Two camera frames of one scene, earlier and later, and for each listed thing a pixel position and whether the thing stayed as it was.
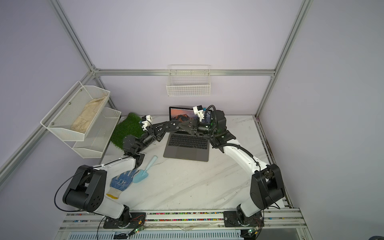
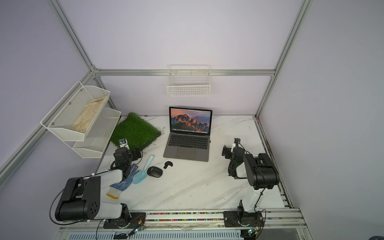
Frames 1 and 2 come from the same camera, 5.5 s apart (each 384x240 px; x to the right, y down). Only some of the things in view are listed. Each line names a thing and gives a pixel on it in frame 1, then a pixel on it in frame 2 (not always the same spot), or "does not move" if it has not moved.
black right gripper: x=196 y=128 -> x=229 y=151
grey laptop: x=183 y=144 does not move
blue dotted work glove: x=120 y=182 does not move
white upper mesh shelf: x=76 y=113 does not move
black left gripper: x=155 y=132 -> x=135 y=157
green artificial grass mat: x=129 y=125 does not move
